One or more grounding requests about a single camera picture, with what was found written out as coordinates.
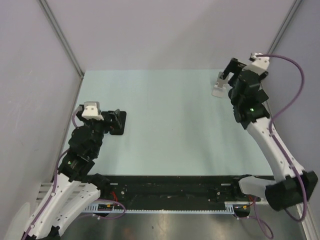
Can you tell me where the black phone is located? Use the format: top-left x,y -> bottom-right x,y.
108,109 -> 127,136

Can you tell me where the white phone stand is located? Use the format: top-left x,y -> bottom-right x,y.
211,71 -> 230,98

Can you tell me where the black phone stand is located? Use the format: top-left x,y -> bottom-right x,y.
256,89 -> 269,104

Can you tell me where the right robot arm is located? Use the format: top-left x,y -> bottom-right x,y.
219,53 -> 318,211

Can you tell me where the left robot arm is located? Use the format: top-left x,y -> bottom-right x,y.
22,102 -> 127,240

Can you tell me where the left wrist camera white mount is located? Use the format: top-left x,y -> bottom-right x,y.
81,101 -> 104,121

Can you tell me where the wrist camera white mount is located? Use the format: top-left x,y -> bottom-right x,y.
81,101 -> 104,121
243,52 -> 270,76

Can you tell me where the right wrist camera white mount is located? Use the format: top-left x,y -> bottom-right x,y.
243,52 -> 270,76

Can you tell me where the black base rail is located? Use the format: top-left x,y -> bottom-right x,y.
82,174 -> 275,211

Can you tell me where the right aluminium frame post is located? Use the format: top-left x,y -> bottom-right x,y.
266,0 -> 303,54

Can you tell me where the aluminium frame post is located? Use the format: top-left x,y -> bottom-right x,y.
266,0 -> 303,54
37,0 -> 85,79

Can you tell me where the left aluminium frame post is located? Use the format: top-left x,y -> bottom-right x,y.
37,0 -> 85,79

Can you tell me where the white slotted cable duct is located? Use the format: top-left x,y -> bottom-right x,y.
82,201 -> 251,215

